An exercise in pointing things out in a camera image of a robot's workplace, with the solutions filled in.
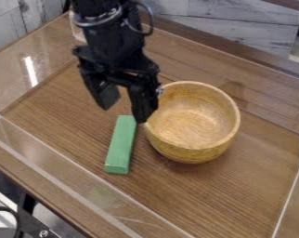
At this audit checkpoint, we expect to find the green rectangular block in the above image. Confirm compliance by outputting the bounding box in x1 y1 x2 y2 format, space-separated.
103 115 137 174

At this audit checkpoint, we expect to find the black cable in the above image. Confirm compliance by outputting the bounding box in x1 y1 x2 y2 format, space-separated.
0 205 22 238

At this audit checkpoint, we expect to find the brown wooden bowl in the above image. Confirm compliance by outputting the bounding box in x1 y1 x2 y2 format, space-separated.
143 81 241 164

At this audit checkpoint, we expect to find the clear acrylic corner bracket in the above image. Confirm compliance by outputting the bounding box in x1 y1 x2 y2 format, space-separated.
68 12 86 43

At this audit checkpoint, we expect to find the black table leg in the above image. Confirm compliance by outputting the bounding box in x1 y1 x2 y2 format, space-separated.
15 192 38 231

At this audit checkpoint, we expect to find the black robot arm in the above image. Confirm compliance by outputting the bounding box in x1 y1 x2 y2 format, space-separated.
70 0 159 124

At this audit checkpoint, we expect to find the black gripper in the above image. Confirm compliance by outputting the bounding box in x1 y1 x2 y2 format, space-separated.
72 12 161 124

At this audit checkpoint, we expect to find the black metal base bracket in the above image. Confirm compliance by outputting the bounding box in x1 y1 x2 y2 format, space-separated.
16 213 60 238

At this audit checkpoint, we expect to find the clear acrylic tray wall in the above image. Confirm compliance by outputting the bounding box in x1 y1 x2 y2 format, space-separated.
0 17 299 238

